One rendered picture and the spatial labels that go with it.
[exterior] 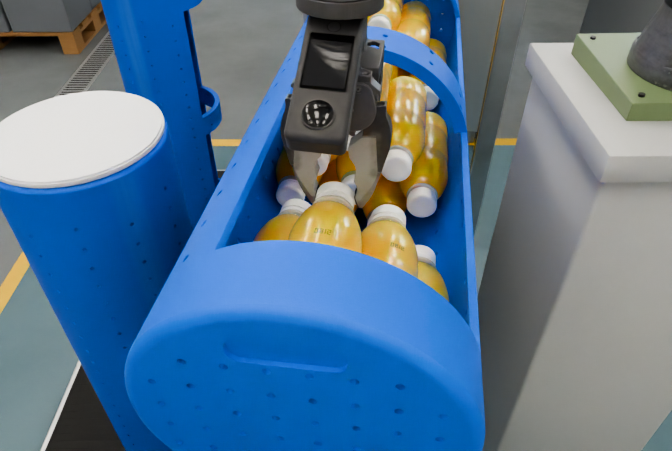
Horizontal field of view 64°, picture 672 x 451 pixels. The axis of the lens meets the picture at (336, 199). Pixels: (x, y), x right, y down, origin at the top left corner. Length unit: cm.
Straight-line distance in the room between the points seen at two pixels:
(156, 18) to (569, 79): 113
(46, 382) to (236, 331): 164
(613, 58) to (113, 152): 74
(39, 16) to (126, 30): 241
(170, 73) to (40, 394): 105
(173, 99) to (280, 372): 139
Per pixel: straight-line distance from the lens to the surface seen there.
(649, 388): 114
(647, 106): 77
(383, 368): 37
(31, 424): 191
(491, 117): 186
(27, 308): 222
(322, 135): 39
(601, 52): 87
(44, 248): 96
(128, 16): 164
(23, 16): 409
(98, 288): 99
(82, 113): 101
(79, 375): 176
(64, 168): 88
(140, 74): 170
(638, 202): 77
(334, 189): 51
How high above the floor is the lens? 150
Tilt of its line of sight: 39 degrees down
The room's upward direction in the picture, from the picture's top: straight up
